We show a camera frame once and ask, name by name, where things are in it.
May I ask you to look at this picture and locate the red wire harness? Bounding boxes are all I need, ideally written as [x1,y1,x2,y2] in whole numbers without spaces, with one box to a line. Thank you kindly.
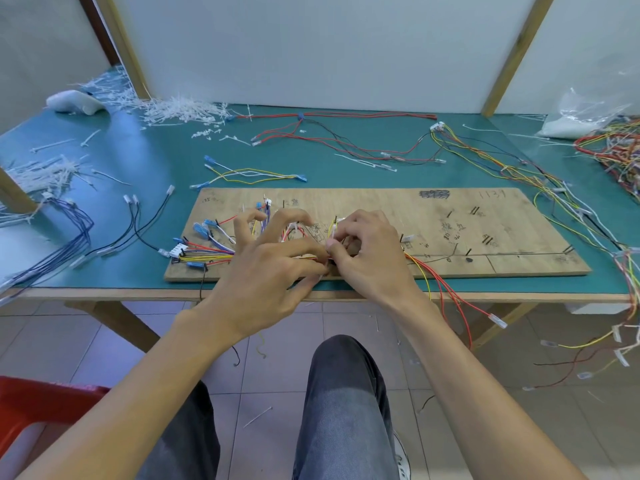
[250,111,447,168]

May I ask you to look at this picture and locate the wooden harness jig board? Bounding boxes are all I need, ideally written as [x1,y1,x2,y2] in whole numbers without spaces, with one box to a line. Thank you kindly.
[164,188,592,283]

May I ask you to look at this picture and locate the person's left forearm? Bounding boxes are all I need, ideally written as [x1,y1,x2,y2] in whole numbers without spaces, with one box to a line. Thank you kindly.
[15,310,246,480]

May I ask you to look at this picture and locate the person's right forearm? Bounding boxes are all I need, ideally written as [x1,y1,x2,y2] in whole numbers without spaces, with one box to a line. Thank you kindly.
[385,295,591,480]

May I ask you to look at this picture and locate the small pile white cable ties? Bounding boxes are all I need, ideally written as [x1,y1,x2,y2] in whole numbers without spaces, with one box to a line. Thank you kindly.
[0,154,101,195]

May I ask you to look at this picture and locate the blue wire bundle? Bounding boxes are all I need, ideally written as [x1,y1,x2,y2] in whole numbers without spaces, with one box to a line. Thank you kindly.
[0,195,96,301]

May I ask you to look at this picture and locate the clear plastic bag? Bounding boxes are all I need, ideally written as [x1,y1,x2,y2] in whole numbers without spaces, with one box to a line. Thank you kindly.
[537,70,640,141]

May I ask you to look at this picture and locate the wooden table frame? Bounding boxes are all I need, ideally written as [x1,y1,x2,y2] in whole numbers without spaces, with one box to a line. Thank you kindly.
[0,165,632,353]

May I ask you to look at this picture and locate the single white cable tie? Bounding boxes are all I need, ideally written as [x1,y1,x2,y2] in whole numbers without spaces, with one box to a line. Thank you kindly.
[30,139,77,153]
[334,153,399,174]

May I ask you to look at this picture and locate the black wires with white connectors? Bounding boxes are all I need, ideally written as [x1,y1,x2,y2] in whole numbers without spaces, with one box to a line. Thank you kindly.
[97,185,177,259]

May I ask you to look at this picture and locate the yellow white wires, blue terminals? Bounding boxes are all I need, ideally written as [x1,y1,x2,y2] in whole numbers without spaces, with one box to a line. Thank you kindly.
[189,155,308,190]

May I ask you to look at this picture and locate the person's right shoe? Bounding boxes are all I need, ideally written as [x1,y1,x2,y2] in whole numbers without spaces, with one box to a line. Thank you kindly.
[392,430,412,480]

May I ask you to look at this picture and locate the teal table mat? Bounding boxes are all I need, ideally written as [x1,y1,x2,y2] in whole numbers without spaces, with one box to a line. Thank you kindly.
[0,65,640,295]

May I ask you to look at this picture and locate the white rounded plastic object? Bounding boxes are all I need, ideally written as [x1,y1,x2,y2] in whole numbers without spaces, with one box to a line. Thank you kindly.
[46,90,110,116]

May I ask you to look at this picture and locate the large pile white cable ties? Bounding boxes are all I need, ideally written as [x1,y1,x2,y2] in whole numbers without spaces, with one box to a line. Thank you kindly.
[75,67,236,128]

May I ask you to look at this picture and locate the person's right hand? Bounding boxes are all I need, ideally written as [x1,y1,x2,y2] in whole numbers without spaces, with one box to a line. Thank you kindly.
[326,210,426,315]

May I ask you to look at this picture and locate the red plastic stool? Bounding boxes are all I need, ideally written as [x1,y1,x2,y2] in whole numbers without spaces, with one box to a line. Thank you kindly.
[0,376,112,463]

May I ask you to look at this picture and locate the light wooden post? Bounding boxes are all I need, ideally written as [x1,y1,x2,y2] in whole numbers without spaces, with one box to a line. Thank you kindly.
[481,0,557,118]
[94,0,152,101]

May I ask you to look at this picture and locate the person's leg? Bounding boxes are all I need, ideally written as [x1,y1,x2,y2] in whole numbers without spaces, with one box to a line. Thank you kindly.
[135,381,222,480]
[291,335,401,480]

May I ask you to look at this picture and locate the dark brown wooden post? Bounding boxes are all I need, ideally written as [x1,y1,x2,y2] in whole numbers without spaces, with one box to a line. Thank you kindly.
[76,0,122,66]

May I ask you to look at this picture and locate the person's left leg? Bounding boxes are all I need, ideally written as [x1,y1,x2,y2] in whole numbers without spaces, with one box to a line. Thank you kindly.
[135,381,222,480]

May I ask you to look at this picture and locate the person's left hand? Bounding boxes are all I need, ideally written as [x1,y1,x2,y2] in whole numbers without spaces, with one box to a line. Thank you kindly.
[192,209,331,343]

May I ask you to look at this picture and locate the heap of colourful wire harnesses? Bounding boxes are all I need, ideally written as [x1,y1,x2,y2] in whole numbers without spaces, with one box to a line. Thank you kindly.
[574,117,640,201]

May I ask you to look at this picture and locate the person's right leg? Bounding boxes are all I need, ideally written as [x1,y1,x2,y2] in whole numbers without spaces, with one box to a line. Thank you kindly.
[291,335,401,480]

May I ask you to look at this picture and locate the long multicolour wire harness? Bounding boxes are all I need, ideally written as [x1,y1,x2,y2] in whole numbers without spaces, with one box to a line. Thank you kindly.
[415,122,640,393]

